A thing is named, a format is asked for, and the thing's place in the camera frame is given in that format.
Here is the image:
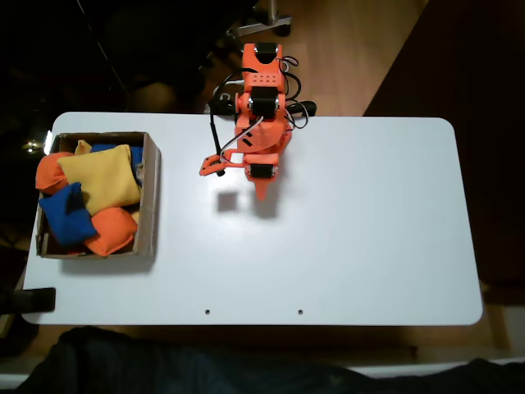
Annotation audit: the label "thin gripper servo wire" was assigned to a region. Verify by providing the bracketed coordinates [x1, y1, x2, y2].
[220, 116, 266, 164]

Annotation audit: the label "blue bean bag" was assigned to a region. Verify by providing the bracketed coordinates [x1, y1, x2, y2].
[39, 182, 98, 247]
[89, 142, 144, 167]

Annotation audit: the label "office chair base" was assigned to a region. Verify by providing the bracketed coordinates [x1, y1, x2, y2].
[196, 0, 293, 74]

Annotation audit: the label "orange camera mount with camera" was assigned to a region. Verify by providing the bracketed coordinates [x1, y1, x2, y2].
[199, 152, 247, 178]

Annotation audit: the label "orange bean bag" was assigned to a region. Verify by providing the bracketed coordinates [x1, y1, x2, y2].
[84, 206, 139, 258]
[35, 151, 75, 195]

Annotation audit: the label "white usb cable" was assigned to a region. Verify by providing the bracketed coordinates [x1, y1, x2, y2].
[219, 77, 247, 102]

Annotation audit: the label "person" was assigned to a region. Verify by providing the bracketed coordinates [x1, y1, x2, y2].
[16, 326, 525, 394]

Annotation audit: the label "black base clamp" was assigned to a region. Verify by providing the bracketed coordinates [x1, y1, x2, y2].
[286, 100, 318, 119]
[209, 92, 239, 117]

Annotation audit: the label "brown cardboard box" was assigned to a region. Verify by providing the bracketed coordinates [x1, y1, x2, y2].
[37, 131, 162, 260]

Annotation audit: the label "thin arm servo wires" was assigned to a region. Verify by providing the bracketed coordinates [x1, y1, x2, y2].
[278, 55, 311, 131]

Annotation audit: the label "black camera cable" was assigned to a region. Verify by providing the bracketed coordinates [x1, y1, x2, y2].
[209, 71, 247, 178]

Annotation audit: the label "black table clamp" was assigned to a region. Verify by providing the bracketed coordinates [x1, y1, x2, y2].
[0, 286, 57, 315]

